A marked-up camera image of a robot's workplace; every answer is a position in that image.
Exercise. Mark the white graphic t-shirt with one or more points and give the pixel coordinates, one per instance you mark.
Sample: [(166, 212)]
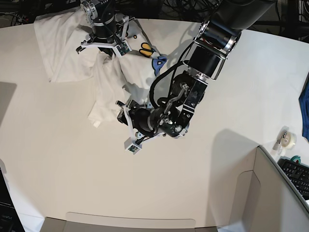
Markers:
[(116, 79)]

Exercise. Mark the beige partition panel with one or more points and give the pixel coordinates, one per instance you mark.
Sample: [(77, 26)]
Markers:
[(265, 200)]

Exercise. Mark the blue cloth at edge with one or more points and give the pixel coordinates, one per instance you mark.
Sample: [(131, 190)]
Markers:
[(304, 107)]

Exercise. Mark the black computer keyboard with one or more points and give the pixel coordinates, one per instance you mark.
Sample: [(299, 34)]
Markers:
[(298, 175)]

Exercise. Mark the clear tape dispenser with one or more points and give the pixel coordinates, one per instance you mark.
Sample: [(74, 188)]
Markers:
[(286, 140)]

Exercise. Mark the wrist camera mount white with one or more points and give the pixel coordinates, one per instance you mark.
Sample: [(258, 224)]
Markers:
[(131, 130), (122, 33)]

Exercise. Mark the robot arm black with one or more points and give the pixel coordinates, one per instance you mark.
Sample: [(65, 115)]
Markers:
[(100, 15), (175, 94)]

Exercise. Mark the green tape roll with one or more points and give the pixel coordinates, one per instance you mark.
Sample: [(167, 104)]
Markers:
[(296, 159)]

